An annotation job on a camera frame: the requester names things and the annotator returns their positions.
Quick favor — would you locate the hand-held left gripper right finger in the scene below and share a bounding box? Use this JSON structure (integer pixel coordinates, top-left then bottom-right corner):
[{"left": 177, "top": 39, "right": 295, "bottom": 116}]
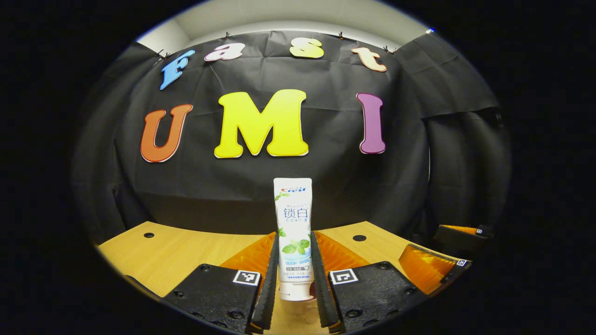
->
[{"left": 310, "top": 230, "right": 429, "bottom": 333}]

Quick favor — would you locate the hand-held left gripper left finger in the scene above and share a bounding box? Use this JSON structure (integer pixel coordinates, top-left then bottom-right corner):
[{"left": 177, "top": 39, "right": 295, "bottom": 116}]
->
[{"left": 161, "top": 231, "right": 280, "bottom": 333}]

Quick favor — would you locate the white toothpaste tube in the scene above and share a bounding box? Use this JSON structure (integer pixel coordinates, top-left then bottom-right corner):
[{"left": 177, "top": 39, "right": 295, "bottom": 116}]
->
[{"left": 273, "top": 177, "right": 315, "bottom": 302}]

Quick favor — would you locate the wooden desktop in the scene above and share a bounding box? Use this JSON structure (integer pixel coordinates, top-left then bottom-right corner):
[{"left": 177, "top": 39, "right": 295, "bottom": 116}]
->
[{"left": 95, "top": 221, "right": 466, "bottom": 335}]

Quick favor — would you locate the black backdrop cloth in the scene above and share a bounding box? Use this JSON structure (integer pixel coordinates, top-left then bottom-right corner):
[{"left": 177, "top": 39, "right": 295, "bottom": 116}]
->
[{"left": 72, "top": 30, "right": 510, "bottom": 245}]

